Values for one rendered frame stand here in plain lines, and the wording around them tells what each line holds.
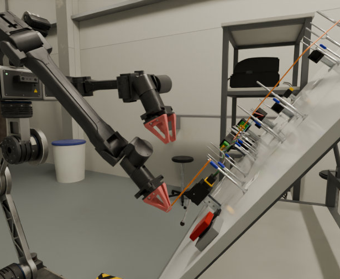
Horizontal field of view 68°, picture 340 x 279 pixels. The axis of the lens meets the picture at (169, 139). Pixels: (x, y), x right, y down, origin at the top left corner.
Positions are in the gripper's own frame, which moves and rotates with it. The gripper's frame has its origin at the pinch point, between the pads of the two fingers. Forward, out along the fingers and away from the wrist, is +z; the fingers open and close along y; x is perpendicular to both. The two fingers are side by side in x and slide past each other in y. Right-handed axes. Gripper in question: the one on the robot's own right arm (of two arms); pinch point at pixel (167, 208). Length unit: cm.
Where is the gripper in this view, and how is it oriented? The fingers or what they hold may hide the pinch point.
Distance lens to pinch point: 77.7
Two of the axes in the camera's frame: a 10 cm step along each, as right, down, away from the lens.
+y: 3.5, -1.1, 9.3
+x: -6.8, 6.5, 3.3
